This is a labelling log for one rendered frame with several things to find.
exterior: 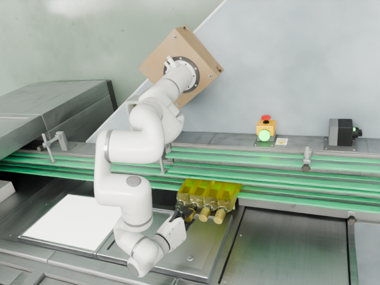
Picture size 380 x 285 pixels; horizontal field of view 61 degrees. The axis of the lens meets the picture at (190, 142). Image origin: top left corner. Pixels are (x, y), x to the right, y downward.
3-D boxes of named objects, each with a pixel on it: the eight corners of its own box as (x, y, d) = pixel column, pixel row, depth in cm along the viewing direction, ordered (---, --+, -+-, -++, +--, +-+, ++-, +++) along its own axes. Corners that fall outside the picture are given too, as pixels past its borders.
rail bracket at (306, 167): (302, 154, 125) (299, 172, 114) (302, 136, 122) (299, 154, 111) (313, 154, 124) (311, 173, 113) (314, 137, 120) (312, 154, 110)
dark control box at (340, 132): (328, 135, 131) (328, 145, 124) (329, 117, 128) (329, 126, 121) (350, 137, 128) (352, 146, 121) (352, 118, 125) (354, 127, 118)
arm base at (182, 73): (156, 63, 133) (140, 77, 120) (180, 47, 126) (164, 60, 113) (178, 94, 137) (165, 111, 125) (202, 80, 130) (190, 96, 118)
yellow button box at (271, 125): (259, 133, 142) (257, 141, 136) (259, 117, 138) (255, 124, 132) (276, 134, 139) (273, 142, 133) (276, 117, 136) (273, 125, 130)
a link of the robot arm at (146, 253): (122, 241, 97) (146, 259, 93) (147, 220, 105) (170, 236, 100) (124, 270, 106) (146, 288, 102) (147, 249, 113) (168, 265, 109)
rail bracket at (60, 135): (71, 147, 184) (42, 167, 165) (62, 120, 176) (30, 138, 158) (78, 147, 182) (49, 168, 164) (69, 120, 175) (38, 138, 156)
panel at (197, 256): (69, 196, 174) (18, 241, 146) (67, 191, 172) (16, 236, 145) (233, 219, 140) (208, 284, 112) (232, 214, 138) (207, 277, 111)
